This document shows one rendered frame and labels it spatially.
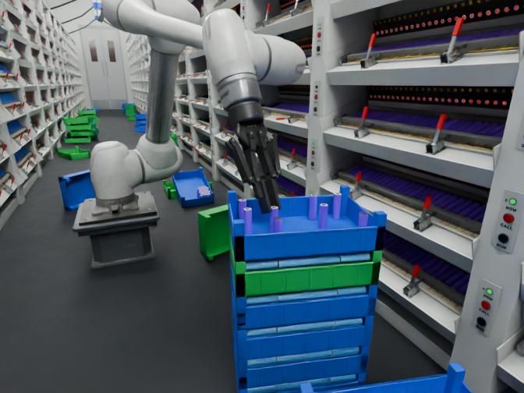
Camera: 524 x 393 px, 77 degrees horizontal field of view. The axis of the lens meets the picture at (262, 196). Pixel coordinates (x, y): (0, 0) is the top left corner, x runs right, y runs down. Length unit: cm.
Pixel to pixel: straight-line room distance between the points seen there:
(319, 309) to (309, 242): 16
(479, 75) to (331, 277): 51
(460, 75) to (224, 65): 50
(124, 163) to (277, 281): 95
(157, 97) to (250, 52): 69
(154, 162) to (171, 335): 72
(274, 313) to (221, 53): 55
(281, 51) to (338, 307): 59
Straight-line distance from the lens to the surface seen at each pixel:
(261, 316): 72
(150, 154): 148
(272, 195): 73
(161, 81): 136
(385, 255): 115
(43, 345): 123
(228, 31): 77
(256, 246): 63
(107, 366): 108
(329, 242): 67
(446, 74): 88
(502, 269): 84
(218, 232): 153
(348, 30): 127
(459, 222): 95
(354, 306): 77
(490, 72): 82
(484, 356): 95
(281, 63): 84
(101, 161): 145
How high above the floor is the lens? 72
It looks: 19 degrees down
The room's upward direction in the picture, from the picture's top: straight up
